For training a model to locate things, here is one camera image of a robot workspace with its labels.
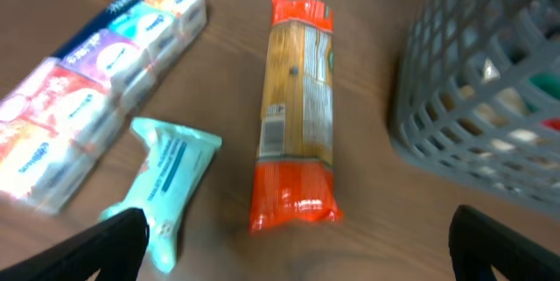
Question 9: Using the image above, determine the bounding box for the Kleenex tissue multipack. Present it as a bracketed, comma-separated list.
[1, 0, 207, 214]

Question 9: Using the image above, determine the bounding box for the orange spaghetti packet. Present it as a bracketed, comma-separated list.
[249, 0, 342, 232]

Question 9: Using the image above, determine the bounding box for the teal wet wipes packet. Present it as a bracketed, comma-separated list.
[99, 117, 222, 274]

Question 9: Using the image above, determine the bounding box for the green Nescafe coffee bag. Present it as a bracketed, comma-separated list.
[522, 73, 559, 113]

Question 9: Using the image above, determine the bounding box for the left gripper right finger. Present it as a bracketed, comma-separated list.
[448, 205, 559, 281]

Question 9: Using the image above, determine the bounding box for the beige mushroom bag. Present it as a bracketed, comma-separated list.
[458, 88, 559, 173]

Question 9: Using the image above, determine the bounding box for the grey plastic basket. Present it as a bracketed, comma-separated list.
[390, 0, 559, 218]

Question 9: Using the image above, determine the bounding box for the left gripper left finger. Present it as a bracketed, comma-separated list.
[1, 207, 150, 281]

